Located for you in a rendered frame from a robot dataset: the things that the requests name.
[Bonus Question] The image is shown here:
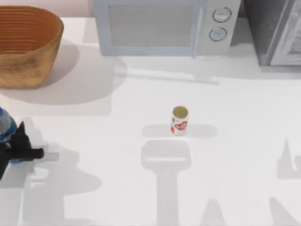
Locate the microwave oven door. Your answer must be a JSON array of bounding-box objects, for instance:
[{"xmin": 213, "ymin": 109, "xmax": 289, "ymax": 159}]
[{"xmin": 92, "ymin": 0, "xmax": 207, "ymax": 57}]

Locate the grey cabinet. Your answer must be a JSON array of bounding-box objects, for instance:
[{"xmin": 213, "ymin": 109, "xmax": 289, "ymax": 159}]
[{"xmin": 244, "ymin": 0, "xmax": 301, "ymax": 66}]

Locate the pale microwave oven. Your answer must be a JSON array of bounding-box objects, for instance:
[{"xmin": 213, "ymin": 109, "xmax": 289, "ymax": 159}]
[{"xmin": 92, "ymin": 0, "xmax": 242, "ymax": 58}]

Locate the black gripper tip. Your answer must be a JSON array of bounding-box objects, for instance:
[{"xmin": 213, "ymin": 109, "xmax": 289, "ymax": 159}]
[{"xmin": 0, "ymin": 121, "xmax": 45, "ymax": 180}]

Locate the red and white can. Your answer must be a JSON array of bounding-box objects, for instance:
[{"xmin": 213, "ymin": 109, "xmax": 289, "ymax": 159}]
[{"xmin": 170, "ymin": 105, "xmax": 189, "ymax": 137}]

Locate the round microwave knob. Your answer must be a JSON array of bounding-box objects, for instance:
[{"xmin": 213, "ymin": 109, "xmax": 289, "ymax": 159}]
[
  {"xmin": 212, "ymin": 7, "xmax": 232, "ymax": 23},
  {"xmin": 208, "ymin": 26, "xmax": 228, "ymax": 42}
]

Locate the blue and grey bottle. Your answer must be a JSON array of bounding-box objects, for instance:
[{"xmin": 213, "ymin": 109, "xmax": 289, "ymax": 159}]
[{"xmin": 0, "ymin": 107, "xmax": 22, "ymax": 163}]

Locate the brown woven basket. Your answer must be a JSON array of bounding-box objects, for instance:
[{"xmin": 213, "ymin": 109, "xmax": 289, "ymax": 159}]
[{"xmin": 0, "ymin": 5, "xmax": 64, "ymax": 90}]

